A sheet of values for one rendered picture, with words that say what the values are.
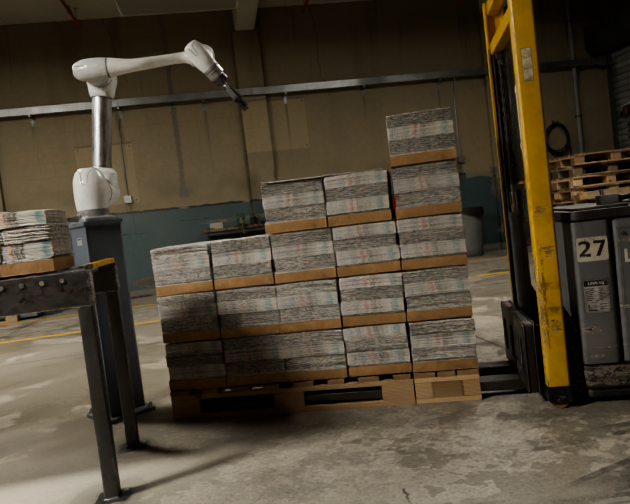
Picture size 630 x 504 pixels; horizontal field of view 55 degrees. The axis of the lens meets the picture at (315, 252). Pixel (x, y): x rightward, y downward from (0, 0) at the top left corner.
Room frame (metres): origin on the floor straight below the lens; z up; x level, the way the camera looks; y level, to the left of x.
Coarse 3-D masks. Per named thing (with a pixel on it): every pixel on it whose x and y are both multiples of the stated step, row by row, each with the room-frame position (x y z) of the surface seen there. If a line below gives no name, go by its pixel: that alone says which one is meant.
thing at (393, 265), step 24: (384, 264) 2.69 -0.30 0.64; (168, 288) 2.86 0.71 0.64; (192, 288) 2.84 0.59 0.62; (216, 288) 2.82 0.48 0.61; (168, 336) 2.86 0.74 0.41; (192, 336) 2.84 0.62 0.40; (216, 336) 2.82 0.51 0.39; (240, 336) 2.80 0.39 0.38; (192, 384) 2.85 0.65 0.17; (216, 384) 2.83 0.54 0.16; (240, 384) 2.81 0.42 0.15
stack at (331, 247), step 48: (240, 240) 2.79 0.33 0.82; (288, 240) 2.76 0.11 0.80; (336, 240) 2.73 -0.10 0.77; (384, 240) 2.69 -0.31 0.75; (240, 288) 2.82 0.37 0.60; (288, 288) 2.76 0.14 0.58; (336, 288) 2.72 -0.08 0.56; (384, 288) 2.70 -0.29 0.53; (288, 336) 2.77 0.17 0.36; (336, 336) 2.73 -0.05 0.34; (384, 336) 2.70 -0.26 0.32; (288, 384) 2.91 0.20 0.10; (336, 384) 2.73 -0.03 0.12; (384, 384) 2.70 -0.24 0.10
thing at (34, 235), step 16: (16, 224) 2.15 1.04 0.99; (32, 224) 2.16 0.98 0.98; (48, 224) 2.17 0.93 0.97; (64, 224) 2.39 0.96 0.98; (16, 240) 2.15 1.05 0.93; (32, 240) 2.17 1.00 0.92; (48, 240) 2.17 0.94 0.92; (64, 240) 2.35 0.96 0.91; (16, 256) 2.16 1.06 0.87; (32, 256) 2.16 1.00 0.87; (48, 256) 2.17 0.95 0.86; (64, 256) 2.34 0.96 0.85; (48, 272) 2.18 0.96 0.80
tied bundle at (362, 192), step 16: (336, 176) 2.72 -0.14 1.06; (352, 176) 2.70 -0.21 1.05; (368, 176) 2.69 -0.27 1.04; (384, 176) 2.71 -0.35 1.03; (336, 192) 2.73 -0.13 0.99; (352, 192) 2.71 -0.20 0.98; (368, 192) 2.70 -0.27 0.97; (384, 192) 2.69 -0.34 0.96; (336, 208) 2.72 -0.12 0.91; (352, 208) 2.71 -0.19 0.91; (368, 208) 2.69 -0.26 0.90; (384, 208) 2.68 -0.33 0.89; (352, 224) 2.73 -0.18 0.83
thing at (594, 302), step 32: (576, 224) 2.41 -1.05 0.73; (608, 224) 2.40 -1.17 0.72; (576, 256) 2.41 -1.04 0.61; (608, 256) 2.39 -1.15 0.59; (576, 288) 2.42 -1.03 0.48; (608, 288) 2.39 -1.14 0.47; (576, 320) 2.46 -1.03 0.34; (608, 320) 2.39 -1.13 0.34; (608, 352) 2.40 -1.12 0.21; (608, 384) 2.39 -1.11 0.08
